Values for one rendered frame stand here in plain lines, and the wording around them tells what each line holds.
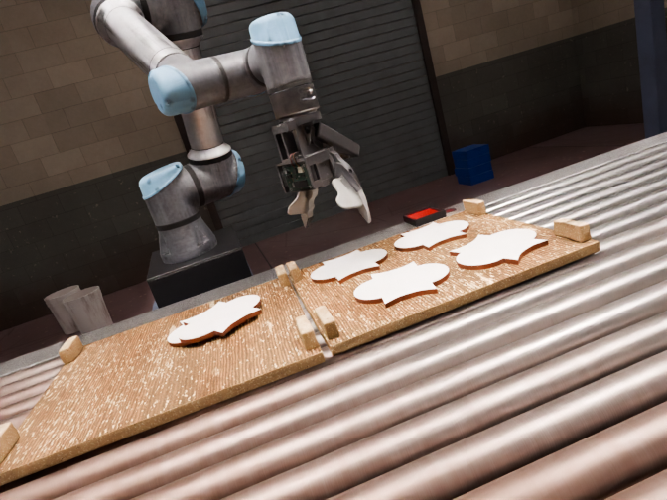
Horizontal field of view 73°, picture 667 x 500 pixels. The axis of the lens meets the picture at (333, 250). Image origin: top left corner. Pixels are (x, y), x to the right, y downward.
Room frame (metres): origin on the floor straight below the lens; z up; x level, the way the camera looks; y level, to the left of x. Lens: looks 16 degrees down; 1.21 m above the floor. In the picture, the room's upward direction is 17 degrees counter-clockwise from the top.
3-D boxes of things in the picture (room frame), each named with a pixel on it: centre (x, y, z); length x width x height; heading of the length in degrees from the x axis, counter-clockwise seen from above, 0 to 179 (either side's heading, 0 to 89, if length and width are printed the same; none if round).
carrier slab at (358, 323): (0.73, -0.13, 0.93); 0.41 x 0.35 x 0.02; 100
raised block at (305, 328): (0.55, 0.07, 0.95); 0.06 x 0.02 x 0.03; 9
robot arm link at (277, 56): (0.79, -0.01, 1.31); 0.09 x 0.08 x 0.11; 29
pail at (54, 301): (4.08, 2.49, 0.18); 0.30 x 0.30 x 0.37
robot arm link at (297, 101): (0.78, -0.01, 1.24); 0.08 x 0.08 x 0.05
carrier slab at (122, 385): (0.65, 0.28, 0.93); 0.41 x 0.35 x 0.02; 99
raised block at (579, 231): (0.63, -0.35, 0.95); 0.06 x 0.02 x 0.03; 10
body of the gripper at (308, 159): (0.78, 0.00, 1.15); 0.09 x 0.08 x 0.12; 136
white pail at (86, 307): (3.79, 2.17, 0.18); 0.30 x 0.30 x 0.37
